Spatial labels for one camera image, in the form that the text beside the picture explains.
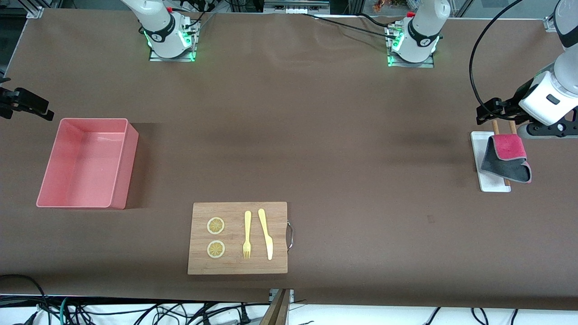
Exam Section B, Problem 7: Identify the red and grey cloth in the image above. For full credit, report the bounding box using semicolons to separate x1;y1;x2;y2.
480;134;532;184

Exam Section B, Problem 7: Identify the white rack base tray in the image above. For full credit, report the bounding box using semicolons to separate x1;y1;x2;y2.
471;131;512;193

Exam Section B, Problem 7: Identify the pink plastic bin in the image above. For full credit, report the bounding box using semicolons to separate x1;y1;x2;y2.
36;118;139;210

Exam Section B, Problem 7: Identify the white power strip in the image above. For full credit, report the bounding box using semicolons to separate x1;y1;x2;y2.
264;0;331;14

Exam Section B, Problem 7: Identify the yellow plastic fork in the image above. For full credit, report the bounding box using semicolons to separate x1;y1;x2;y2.
242;210;252;260

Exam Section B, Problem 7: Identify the wooden cutting board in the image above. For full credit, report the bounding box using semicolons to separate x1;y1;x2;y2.
187;202;288;275

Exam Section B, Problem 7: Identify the yellow plastic knife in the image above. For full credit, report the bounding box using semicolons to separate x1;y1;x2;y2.
258;208;274;261

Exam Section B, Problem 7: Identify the wooden plank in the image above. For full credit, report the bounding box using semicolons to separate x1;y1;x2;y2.
260;289;290;325

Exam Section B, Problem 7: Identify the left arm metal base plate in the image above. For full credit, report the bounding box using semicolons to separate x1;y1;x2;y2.
386;23;436;68

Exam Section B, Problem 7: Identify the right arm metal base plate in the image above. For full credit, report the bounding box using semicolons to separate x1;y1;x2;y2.
149;16;201;62

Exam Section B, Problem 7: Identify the short black base cable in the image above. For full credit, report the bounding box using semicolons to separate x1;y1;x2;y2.
360;13;391;28

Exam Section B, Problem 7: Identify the long black base cable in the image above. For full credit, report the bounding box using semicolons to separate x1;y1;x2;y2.
300;13;400;41

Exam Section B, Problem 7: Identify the thick black looped cable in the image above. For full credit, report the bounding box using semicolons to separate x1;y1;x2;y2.
0;274;48;325

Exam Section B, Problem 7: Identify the black cable bundle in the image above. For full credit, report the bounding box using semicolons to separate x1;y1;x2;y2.
174;0;217;28

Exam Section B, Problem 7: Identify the teal cable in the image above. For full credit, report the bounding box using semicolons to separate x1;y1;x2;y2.
59;297;73;325

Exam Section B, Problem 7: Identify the small metal bracket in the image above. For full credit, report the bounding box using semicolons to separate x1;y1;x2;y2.
269;289;295;304

